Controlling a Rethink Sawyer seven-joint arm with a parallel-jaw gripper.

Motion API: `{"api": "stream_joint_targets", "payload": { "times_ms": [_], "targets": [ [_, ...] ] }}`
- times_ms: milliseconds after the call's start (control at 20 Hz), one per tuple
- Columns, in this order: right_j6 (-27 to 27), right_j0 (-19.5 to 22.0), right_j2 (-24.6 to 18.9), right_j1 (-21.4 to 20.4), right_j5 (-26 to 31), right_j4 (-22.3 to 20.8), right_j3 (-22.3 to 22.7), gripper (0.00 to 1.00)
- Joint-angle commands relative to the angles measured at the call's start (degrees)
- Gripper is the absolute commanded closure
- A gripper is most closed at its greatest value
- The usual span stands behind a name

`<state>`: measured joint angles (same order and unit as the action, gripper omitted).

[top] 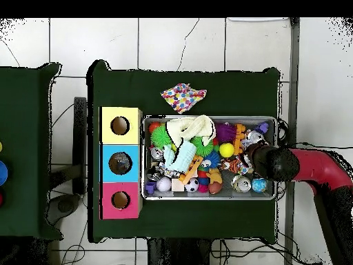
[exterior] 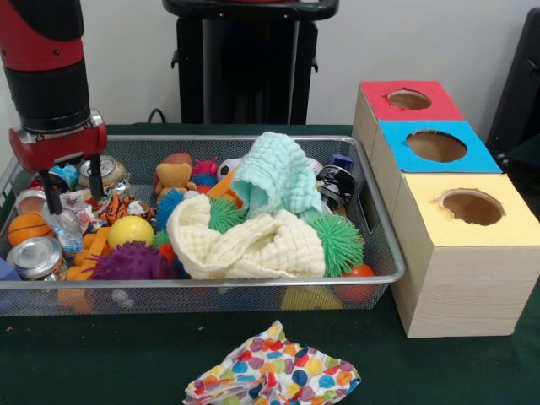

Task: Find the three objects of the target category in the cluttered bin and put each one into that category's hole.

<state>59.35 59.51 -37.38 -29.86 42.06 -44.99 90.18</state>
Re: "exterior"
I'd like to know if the polka dot cloth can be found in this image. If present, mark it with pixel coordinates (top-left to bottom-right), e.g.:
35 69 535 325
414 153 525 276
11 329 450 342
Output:
184 321 362 405

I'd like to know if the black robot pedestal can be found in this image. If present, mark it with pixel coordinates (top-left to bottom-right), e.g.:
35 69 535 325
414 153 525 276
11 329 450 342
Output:
163 0 340 126

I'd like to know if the yellow ball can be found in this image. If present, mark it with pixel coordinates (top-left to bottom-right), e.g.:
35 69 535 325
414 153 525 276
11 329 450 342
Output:
108 216 156 251

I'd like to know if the brown monkey plush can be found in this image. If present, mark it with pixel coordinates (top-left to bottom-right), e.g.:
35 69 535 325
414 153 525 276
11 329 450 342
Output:
153 153 197 197

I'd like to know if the purple spiky ball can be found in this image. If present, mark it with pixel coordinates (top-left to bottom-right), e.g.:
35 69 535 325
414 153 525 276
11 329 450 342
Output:
89 243 176 281

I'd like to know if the cream cloth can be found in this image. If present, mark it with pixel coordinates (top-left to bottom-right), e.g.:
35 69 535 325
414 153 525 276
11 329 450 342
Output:
167 196 327 279

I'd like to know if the wooden box with three holes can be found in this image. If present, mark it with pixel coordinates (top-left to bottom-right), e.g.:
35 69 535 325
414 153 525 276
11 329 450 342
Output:
354 80 540 338

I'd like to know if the small orange basketball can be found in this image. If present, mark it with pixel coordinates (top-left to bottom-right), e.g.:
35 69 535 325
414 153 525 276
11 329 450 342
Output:
8 213 53 247

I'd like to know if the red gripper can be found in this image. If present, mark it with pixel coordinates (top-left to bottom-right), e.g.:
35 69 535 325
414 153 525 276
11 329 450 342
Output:
8 110 109 215

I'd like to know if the dark green tablecloth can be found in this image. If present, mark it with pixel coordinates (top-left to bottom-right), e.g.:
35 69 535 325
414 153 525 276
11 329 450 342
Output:
0 124 540 405

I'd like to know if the side table with green cloth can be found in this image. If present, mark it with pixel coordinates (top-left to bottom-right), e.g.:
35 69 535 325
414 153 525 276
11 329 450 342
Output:
505 135 540 175

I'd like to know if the mint green cloth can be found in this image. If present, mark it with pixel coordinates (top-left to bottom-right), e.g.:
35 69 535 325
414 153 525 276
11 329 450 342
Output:
232 132 323 219

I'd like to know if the silver tin can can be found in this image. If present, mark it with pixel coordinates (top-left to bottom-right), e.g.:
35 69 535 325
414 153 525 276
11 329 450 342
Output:
7 236 64 281

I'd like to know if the green spiky ball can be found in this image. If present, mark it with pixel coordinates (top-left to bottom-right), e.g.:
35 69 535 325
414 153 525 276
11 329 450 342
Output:
308 211 365 278

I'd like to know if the black upright panel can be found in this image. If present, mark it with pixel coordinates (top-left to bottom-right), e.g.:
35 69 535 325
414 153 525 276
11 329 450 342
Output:
489 8 540 157

